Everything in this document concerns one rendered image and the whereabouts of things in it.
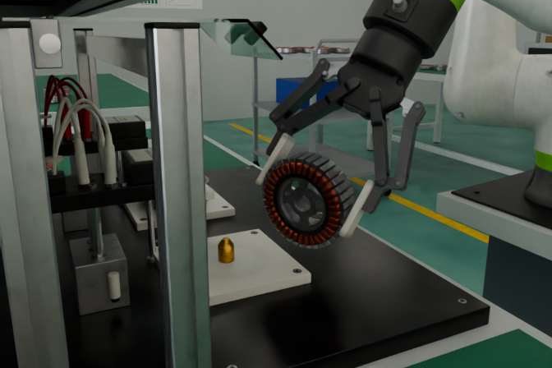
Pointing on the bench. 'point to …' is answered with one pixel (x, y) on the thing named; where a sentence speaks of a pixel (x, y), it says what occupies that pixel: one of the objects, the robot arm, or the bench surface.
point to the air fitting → (114, 286)
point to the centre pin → (226, 250)
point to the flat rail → (117, 51)
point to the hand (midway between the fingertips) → (309, 195)
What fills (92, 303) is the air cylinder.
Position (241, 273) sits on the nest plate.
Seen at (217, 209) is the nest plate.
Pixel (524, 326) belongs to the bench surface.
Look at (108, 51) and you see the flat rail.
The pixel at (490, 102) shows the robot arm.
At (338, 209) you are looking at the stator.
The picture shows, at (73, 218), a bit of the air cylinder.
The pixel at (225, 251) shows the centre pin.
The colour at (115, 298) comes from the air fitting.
